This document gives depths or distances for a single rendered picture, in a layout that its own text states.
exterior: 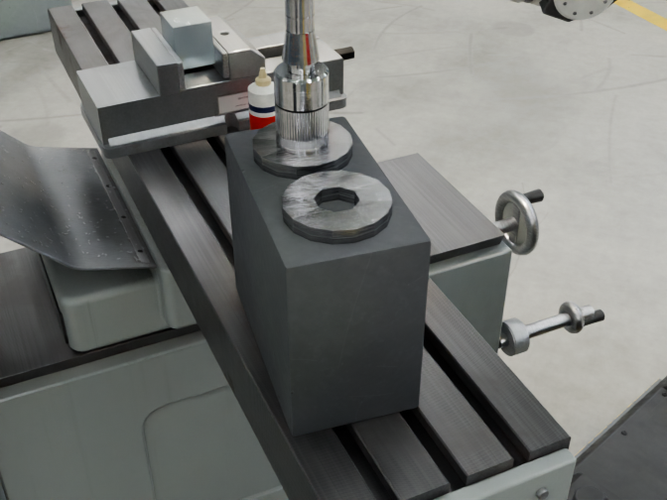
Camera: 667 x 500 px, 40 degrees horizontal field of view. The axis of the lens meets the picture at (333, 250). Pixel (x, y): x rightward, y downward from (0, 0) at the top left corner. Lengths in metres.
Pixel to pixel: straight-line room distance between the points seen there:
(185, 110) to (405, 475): 0.63
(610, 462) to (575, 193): 1.75
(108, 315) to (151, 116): 0.26
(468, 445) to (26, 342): 0.66
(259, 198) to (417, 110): 2.65
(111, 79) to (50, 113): 2.25
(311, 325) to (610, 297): 1.91
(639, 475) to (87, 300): 0.76
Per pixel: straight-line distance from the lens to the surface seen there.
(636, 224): 2.90
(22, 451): 1.30
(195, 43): 1.24
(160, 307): 1.21
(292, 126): 0.79
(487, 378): 0.88
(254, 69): 1.24
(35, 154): 1.37
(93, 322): 1.19
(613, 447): 1.36
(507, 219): 1.61
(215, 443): 1.41
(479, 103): 3.47
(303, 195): 0.75
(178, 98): 1.23
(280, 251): 0.71
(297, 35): 0.77
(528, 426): 0.84
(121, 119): 1.22
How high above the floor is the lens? 1.56
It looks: 36 degrees down
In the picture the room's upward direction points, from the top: straight up
